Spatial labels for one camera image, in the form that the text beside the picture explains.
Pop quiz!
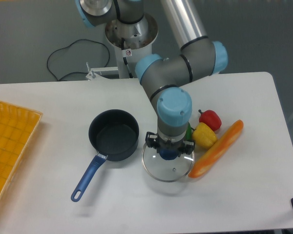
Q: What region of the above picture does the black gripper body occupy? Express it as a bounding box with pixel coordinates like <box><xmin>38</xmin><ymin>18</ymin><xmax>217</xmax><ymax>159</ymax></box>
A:
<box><xmin>156</xmin><ymin>135</ymin><xmax>185</xmax><ymax>153</ymax></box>

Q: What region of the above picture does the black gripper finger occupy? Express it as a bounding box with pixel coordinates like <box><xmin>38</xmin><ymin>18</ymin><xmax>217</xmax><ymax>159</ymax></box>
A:
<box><xmin>146</xmin><ymin>132</ymin><xmax>159</xmax><ymax>153</ymax></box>
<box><xmin>180</xmin><ymin>140</ymin><xmax>195</xmax><ymax>155</ymax></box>

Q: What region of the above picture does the glass lid blue knob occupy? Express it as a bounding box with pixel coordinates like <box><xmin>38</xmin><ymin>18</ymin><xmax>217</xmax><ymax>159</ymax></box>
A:
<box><xmin>141</xmin><ymin>144</ymin><xmax>195</xmax><ymax>182</ymax></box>

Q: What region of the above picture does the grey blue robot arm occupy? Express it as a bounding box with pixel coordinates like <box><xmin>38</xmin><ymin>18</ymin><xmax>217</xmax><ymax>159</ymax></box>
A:
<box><xmin>75</xmin><ymin>0</ymin><xmax>228</xmax><ymax>160</ymax></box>

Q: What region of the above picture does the green toy bell pepper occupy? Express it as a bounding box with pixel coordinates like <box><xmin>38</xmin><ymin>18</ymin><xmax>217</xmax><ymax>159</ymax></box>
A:
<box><xmin>185</xmin><ymin>123</ymin><xmax>192</xmax><ymax>141</ymax></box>

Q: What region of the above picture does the yellow toy bell pepper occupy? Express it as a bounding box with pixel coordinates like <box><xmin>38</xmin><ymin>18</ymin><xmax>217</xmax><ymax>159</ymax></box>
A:
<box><xmin>192</xmin><ymin>122</ymin><xmax>218</xmax><ymax>150</ymax></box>

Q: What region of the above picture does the orange toy baguette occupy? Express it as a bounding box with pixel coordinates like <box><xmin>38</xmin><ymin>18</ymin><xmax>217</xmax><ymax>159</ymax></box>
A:
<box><xmin>188</xmin><ymin>119</ymin><xmax>244</xmax><ymax>178</ymax></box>

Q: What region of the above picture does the red toy bell pepper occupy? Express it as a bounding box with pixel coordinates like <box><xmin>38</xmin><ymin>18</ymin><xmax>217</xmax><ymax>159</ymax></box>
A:
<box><xmin>198</xmin><ymin>110</ymin><xmax>222</xmax><ymax>132</ymax></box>

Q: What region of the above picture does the yellow plastic basket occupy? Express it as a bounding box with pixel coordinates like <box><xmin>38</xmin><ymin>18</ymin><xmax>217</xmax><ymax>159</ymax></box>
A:
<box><xmin>0</xmin><ymin>100</ymin><xmax>43</xmax><ymax>200</ymax></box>

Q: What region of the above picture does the dark saucepan blue handle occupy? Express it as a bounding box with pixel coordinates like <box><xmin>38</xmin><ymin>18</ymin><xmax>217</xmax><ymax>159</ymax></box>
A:
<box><xmin>71</xmin><ymin>109</ymin><xmax>140</xmax><ymax>202</ymax></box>

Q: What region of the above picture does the white metal base frame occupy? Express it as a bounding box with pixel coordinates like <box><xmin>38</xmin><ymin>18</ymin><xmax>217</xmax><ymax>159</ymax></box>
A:
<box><xmin>85</xmin><ymin>62</ymin><xmax>136</xmax><ymax>80</ymax></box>

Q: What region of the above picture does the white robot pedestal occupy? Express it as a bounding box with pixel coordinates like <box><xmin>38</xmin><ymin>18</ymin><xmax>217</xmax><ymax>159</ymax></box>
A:
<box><xmin>105</xmin><ymin>13</ymin><xmax>158</xmax><ymax>78</ymax></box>

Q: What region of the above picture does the black cable on floor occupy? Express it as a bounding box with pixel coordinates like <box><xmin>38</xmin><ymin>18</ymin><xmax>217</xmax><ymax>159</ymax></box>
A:
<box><xmin>46</xmin><ymin>39</ymin><xmax>111</xmax><ymax>81</ymax></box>

